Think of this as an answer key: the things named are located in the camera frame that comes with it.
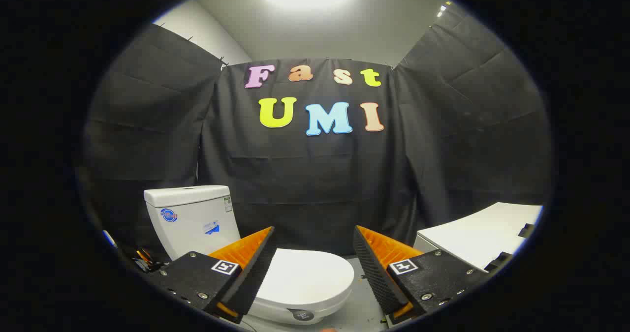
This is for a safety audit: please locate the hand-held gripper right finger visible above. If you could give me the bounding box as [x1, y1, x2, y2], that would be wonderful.
[353, 225, 493, 323]

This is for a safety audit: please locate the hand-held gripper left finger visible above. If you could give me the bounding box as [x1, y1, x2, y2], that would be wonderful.
[148, 226, 276, 324]

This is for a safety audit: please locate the white toilet lid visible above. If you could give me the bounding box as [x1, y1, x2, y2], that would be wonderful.
[255, 248, 355, 307]

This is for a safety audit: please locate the white ceramic toilet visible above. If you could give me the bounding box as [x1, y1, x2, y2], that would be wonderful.
[144, 185, 355, 326]

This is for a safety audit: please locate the white cabinet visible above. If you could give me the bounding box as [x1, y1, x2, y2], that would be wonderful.
[412, 202, 544, 273]

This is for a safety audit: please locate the black backdrop cloth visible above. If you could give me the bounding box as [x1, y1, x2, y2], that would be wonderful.
[74, 12, 555, 273]

